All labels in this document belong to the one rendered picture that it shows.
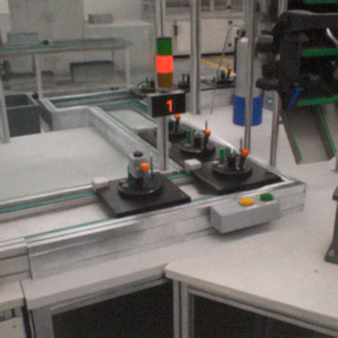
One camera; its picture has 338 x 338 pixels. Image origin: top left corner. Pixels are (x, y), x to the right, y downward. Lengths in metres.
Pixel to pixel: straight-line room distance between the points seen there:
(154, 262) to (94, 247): 0.17
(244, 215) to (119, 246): 0.37
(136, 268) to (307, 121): 0.84
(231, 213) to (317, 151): 0.49
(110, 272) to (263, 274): 0.41
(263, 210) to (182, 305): 0.36
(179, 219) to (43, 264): 0.40
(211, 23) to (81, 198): 9.43
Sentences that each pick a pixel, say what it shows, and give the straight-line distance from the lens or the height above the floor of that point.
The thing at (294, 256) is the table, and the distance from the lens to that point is 1.41.
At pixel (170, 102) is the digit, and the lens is 1.58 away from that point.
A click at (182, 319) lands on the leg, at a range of 1.42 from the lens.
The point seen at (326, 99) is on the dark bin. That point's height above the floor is 1.21.
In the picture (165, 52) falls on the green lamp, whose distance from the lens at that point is 1.55.
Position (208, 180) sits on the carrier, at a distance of 1.58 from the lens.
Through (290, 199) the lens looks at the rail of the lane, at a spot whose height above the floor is 0.92.
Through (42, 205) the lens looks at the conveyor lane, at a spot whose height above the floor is 0.94.
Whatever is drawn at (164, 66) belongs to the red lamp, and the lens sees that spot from 1.55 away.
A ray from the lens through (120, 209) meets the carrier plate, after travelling 1.40.
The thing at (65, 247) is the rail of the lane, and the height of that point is 0.93.
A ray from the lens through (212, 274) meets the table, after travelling 1.31.
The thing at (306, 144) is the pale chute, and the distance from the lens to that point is 1.75.
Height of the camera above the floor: 1.58
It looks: 22 degrees down
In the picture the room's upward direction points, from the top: 1 degrees counter-clockwise
